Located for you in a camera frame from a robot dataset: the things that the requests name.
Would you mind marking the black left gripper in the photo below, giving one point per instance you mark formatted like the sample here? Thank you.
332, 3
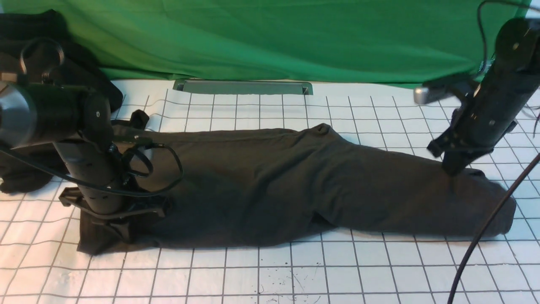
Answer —
107, 187

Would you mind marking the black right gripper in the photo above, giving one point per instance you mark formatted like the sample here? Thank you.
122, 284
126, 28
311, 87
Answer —
484, 118

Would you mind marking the gray long-sleeve top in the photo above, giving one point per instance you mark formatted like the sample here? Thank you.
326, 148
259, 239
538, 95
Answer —
260, 188

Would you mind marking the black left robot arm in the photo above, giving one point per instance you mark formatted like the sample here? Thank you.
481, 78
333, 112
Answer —
67, 132

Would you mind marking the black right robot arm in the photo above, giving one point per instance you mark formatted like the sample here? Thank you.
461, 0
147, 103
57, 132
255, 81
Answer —
517, 46

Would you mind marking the green backdrop cloth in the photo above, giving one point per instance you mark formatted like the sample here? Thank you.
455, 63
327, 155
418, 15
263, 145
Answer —
364, 41

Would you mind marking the gray metal table slot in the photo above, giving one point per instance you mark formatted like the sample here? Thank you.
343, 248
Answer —
217, 87

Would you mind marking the black clothes pile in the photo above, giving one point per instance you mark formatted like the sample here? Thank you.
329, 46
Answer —
80, 67

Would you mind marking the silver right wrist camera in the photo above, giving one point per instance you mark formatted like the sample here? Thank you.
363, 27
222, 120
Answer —
459, 85

